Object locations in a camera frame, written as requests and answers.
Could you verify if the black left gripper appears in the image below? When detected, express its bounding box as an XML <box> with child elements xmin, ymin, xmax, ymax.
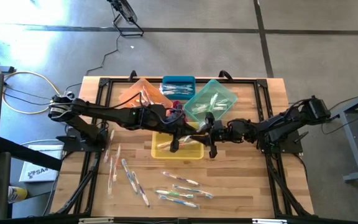
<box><xmin>162</xmin><ymin>113</ymin><xmax>205</xmax><ymax>153</ymax></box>

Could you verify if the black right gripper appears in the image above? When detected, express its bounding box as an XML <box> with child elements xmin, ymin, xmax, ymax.
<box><xmin>194</xmin><ymin>112</ymin><xmax>246</xmax><ymax>159</ymax></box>

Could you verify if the yellow translucent plastic bin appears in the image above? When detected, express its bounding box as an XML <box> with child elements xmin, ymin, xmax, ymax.
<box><xmin>150</xmin><ymin>121</ymin><xmax>205</xmax><ymax>161</ymax></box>

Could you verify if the purple toothbrush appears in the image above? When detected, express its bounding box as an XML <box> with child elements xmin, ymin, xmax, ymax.
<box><xmin>140</xmin><ymin>86</ymin><xmax>155</xmax><ymax>106</ymax></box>
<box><xmin>161</xmin><ymin>170</ymin><xmax>201</xmax><ymax>187</ymax></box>

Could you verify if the blue toothbrush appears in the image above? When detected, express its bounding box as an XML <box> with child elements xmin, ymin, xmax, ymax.
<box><xmin>121</xmin><ymin>158</ymin><xmax>139</xmax><ymax>194</ymax></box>
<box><xmin>158</xmin><ymin>194</ymin><xmax>200</xmax><ymax>208</ymax></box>
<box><xmin>172</xmin><ymin>184</ymin><xmax>214</xmax><ymax>199</ymax></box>
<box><xmin>160</xmin><ymin>90</ymin><xmax>195</xmax><ymax>96</ymax></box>
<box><xmin>160</xmin><ymin>86</ymin><xmax>195</xmax><ymax>94</ymax></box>
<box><xmin>158</xmin><ymin>83</ymin><xmax>196</xmax><ymax>91</ymax></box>

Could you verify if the orange translucent plastic bin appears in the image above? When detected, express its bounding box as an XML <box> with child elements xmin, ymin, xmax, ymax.
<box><xmin>118</xmin><ymin>78</ymin><xmax>174</xmax><ymax>110</ymax></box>

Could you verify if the pink plastic bin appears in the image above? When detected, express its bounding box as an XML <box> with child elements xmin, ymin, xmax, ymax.
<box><xmin>171</xmin><ymin>100</ymin><xmax>186</xmax><ymax>124</ymax></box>

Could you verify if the green translucent plastic bin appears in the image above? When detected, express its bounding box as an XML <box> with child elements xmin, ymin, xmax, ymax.
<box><xmin>183</xmin><ymin>78</ymin><xmax>239</xmax><ymax>123</ymax></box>

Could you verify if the blue opaque plastic bin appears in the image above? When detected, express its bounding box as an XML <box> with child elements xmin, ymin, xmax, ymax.
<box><xmin>162</xmin><ymin>75</ymin><xmax>196</xmax><ymax>101</ymax></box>

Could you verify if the black rig crossbar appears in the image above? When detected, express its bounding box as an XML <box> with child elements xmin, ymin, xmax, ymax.
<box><xmin>0</xmin><ymin>217</ymin><xmax>358</xmax><ymax>224</ymax></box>

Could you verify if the silver aluminium extrusion piece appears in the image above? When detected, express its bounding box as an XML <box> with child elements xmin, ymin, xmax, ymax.
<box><xmin>252</xmin><ymin>218</ymin><xmax>288</xmax><ymax>224</ymax></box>
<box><xmin>78</xmin><ymin>217</ymin><xmax>114</xmax><ymax>223</ymax></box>

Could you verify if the black floor fan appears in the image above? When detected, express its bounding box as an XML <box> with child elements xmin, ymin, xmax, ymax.
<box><xmin>106</xmin><ymin>0</ymin><xmax>145</xmax><ymax>38</ymax></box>

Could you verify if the grey metal stand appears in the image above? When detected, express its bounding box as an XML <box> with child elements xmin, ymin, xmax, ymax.
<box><xmin>331</xmin><ymin>86</ymin><xmax>358</xmax><ymax>183</ymax></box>

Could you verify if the white printed cardboard box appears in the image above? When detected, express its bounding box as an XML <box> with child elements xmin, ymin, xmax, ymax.
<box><xmin>19</xmin><ymin>142</ymin><xmax>65</xmax><ymax>183</ymax></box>

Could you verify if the black diagonal rig beam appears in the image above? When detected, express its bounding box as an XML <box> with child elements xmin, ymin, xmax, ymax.
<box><xmin>0</xmin><ymin>136</ymin><xmax>64</xmax><ymax>172</ymax></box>

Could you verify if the yellow can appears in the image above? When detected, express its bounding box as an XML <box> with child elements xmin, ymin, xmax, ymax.
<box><xmin>7</xmin><ymin>185</ymin><xmax>29</xmax><ymax>203</ymax></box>

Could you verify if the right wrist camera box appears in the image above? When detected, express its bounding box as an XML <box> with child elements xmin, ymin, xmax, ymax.
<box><xmin>213</xmin><ymin>119</ymin><xmax>229</xmax><ymax>132</ymax></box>

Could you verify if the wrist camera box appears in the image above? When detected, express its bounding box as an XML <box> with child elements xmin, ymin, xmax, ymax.
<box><xmin>213</xmin><ymin>119</ymin><xmax>229</xmax><ymax>132</ymax></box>
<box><xmin>165</xmin><ymin>105</ymin><xmax>186</xmax><ymax>124</ymax></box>

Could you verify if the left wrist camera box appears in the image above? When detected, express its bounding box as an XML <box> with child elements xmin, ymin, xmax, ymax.
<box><xmin>165</xmin><ymin>105</ymin><xmax>186</xmax><ymax>124</ymax></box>

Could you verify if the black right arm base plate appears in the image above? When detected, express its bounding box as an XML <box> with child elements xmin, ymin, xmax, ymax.
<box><xmin>258</xmin><ymin>129</ymin><xmax>310</xmax><ymax>154</ymax></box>

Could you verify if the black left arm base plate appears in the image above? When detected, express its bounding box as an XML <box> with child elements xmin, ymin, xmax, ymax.
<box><xmin>56</xmin><ymin>127</ymin><xmax>109</xmax><ymax>153</ymax></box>

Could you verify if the black fan power cable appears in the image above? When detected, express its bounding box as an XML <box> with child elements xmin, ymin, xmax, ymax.
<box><xmin>64</xmin><ymin>34</ymin><xmax>121</xmax><ymax>94</ymax></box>

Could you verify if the black floor cable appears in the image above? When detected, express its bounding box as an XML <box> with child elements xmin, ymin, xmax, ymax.
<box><xmin>321</xmin><ymin>96</ymin><xmax>358</xmax><ymax>135</ymax></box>

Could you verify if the yellow extension cable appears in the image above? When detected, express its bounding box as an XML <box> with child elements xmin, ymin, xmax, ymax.
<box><xmin>1</xmin><ymin>70</ymin><xmax>62</xmax><ymax>115</ymax></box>

